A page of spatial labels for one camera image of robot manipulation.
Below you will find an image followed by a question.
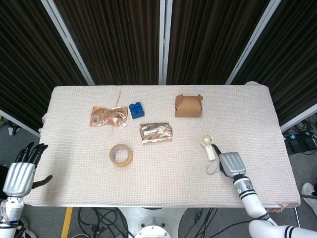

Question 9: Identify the white partition post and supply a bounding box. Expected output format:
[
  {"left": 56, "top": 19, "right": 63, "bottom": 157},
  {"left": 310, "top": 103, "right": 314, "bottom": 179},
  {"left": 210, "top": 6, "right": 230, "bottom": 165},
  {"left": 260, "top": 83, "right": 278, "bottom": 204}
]
[
  {"left": 158, "top": 0, "right": 173, "bottom": 85},
  {"left": 41, "top": 0, "right": 95, "bottom": 86},
  {"left": 224, "top": 0, "right": 282, "bottom": 85}
]

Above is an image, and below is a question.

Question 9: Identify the dark ribbed partition panel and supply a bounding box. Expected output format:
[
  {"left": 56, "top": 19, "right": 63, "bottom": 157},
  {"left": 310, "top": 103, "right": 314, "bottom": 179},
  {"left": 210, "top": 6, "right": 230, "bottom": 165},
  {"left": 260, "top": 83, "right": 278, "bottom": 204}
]
[
  {"left": 232, "top": 0, "right": 317, "bottom": 124},
  {"left": 0, "top": 0, "right": 90, "bottom": 129},
  {"left": 54, "top": 0, "right": 161, "bottom": 86},
  {"left": 167, "top": 0, "right": 270, "bottom": 85}
]

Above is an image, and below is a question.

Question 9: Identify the orange spouted drink pouch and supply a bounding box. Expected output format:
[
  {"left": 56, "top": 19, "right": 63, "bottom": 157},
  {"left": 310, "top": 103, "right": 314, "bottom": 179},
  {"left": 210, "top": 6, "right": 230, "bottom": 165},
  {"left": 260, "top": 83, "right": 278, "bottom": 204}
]
[{"left": 89, "top": 106, "right": 129, "bottom": 128}]

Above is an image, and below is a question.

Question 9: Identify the black floor cable bundle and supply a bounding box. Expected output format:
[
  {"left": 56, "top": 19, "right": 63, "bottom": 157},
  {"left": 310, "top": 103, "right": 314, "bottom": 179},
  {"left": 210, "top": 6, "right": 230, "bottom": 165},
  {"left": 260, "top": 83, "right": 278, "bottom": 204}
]
[
  {"left": 78, "top": 207, "right": 129, "bottom": 238},
  {"left": 180, "top": 207, "right": 220, "bottom": 238}
]

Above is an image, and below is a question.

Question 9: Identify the white handheld fan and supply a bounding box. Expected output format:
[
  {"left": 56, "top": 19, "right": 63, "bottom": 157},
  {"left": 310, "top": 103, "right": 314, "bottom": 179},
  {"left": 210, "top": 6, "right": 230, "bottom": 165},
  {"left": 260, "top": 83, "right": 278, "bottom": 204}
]
[{"left": 200, "top": 133, "right": 216, "bottom": 162}]

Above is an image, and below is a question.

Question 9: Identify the gold foil snack packet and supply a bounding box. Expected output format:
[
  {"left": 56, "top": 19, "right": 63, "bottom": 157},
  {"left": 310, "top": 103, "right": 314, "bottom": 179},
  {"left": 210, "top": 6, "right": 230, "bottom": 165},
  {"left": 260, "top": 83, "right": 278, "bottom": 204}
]
[{"left": 139, "top": 122, "right": 173, "bottom": 145}]

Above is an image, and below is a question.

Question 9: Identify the black foot pedal box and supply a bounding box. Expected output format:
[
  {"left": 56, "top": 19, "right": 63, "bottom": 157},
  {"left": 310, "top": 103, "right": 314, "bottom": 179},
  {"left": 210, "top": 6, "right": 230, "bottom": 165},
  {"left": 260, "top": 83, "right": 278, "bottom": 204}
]
[{"left": 283, "top": 132, "right": 317, "bottom": 154}]

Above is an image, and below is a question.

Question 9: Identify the yellow floor tape strip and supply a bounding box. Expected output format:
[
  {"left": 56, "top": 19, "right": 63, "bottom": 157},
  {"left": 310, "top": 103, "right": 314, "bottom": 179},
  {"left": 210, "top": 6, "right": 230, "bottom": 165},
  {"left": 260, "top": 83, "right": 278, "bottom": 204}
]
[{"left": 60, "top": 207, "right": 74, "bottom": 238}]

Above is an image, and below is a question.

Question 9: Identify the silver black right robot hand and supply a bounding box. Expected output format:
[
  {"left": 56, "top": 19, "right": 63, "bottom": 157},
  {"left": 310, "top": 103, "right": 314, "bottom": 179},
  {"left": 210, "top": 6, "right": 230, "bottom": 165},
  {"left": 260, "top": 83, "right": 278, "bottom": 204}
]
[{"left": 212, "top": 145, "right": 248, "bottom": 179}]

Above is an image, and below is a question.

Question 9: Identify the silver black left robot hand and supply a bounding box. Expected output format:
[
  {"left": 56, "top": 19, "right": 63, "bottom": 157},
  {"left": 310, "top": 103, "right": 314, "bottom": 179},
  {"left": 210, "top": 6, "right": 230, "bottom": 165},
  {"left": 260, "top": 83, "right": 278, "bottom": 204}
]
[{"left": 2, "top": 141, "right": 53, "bottom": 198}]

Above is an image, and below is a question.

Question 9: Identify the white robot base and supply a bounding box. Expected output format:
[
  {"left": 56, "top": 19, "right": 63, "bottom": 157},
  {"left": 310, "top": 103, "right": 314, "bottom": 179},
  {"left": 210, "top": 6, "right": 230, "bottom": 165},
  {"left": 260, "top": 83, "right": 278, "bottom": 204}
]
[{"left": 118, "top": 207, "right": 189, "bottom": 238}]

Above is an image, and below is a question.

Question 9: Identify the brown kraft paper box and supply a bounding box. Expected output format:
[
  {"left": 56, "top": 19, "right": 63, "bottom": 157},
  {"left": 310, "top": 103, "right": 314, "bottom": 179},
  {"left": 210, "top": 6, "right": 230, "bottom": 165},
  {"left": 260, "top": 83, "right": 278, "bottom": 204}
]
[{"left": 174, "top": 93, "right": 204, "bottom": 118}]

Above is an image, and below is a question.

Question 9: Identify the thin white cable loop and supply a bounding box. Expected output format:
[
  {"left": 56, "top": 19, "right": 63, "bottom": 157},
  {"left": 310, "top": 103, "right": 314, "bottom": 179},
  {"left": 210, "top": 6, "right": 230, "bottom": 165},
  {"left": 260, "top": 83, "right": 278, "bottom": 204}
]
[{"left": 206, "top": 158, "right": 221, "bottom": 176}]

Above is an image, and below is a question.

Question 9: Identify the pink waffle weave tablecloth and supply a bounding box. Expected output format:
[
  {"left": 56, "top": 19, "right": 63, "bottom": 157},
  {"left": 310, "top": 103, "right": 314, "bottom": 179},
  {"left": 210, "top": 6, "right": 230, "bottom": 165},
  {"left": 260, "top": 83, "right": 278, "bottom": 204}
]
[{"left": 39, "top": 81, "right": 302, "bottom": 208}]

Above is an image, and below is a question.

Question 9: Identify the white partition foot rail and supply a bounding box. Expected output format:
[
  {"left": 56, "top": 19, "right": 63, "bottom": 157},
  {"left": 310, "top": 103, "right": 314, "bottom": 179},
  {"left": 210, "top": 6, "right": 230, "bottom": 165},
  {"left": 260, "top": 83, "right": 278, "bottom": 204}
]
[
  {"left": 0, "top": 109, "right": 41, "bottom": 137},
  {"left": 279, "top": 103, "right": 317, "bottom": 133}
]

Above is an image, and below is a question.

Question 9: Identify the yellow packing tape roll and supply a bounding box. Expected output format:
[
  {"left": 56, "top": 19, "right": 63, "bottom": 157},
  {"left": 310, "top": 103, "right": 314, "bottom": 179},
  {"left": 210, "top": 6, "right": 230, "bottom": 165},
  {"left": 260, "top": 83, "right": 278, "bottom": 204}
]
[{"left": 109, "top": 143, "right": 133, "bottom": 168}]

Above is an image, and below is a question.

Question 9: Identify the blue toy building block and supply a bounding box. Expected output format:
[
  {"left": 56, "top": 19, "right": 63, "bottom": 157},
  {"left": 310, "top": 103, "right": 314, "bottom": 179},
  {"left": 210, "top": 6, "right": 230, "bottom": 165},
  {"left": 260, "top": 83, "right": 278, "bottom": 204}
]
[{"left": 128, "top": 101, "right": 146, "bottom": 120}]

